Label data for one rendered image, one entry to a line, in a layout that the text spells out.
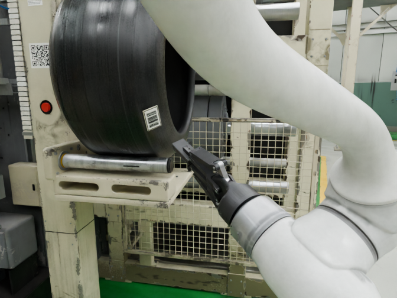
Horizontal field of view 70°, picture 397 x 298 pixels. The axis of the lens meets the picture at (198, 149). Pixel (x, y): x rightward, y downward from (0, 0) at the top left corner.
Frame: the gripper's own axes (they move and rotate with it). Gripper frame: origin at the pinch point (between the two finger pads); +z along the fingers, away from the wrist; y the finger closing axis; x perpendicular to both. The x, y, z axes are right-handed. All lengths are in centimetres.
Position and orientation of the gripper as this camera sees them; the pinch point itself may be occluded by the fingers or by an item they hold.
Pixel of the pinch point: (185, 151)
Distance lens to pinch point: 60.9
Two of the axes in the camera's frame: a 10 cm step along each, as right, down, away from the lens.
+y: 0.9, 7.5, 6.5
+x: 8.3, -4.1, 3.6
